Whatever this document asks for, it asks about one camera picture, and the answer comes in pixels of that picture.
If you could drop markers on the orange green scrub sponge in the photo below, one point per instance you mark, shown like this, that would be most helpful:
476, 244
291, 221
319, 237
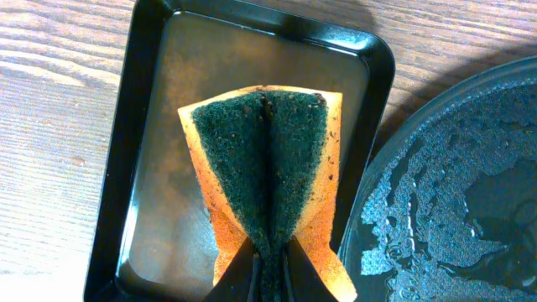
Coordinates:
267, 159

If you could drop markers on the black round serving tray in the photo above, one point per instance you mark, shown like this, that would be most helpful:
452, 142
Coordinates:
446, 211

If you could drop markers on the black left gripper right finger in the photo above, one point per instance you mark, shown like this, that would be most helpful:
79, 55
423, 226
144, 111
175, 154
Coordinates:
301, 282

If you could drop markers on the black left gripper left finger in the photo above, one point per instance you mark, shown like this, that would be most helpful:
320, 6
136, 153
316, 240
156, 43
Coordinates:
239, 283

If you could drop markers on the black rectangular water tray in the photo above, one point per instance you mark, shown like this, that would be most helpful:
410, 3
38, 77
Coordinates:
154, 240

